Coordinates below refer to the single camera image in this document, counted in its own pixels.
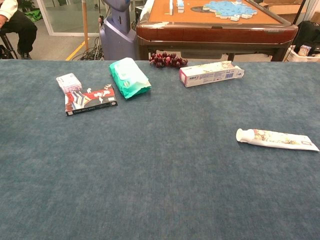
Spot black stool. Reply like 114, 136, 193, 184
0, 29, 19, 60

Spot small white tissue pack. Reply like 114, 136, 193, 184
55, 72, 83, 95

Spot blue mahjong tile pile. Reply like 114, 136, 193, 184
202, 0, 259, 22

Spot black bag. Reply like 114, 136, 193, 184
291, 20, 320, 54

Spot green wet wipes pack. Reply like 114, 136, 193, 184
108, 57, 153, 100

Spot green floor object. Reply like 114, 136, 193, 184
23, 8, 43, 23

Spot dark red grape bunch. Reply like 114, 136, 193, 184
148, 51, 189, 69

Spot white toothpaste carton box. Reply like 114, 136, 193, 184
179, 60, 245, 89

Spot black floor cables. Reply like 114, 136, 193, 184
79, 36, 105, 62

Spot black red illustrated book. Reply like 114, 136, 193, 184
64, 84, 119, 117

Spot white plastic basket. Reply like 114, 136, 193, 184
284, 44, 320, 63

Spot wooden mahjong table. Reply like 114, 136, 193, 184
136, 0, 299, 62

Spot floral white tube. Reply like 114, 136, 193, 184
235, 128, 320, 153

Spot brown cardboard box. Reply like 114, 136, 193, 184
259, 0, 309, 24

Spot purple blue robot pedestal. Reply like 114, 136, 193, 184
99, 0, 138, 61

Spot wooden pole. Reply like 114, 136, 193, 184
81, 0, 90, 52

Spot seated person dark trousers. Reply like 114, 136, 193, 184
0, 0, 39, 60

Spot small printed carton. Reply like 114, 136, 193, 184
297, 44, 312, 57

